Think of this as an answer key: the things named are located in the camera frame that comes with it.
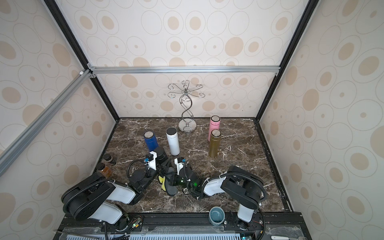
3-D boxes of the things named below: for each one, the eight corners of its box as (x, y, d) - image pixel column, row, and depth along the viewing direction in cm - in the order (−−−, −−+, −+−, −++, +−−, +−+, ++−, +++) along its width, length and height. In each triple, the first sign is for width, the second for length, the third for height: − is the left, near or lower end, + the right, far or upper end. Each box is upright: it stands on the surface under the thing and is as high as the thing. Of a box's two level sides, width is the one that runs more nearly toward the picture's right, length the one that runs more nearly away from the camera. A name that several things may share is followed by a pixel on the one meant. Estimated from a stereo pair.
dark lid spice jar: (109, 167, 95) (102, 158, 87) (111, 162, 97) (104, 153, 89) (116, 167, 95) (109, 158, 87) (118, 162, 97) (111, 153, 89)
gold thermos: (208, 157, 100) (211, 137, 83) (208, 150, 104) (211, 129, 87) (217, 157, 100) (222, 137, 83) (216, 150, 104) (221, 129, 87)
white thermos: (170, 155, 101) (165, 135, 84) (171, 147, 105) (166, 127, 88) (179, 155, 101) (176, 135, 84) (180, 147, 105) (177, 127, 88)
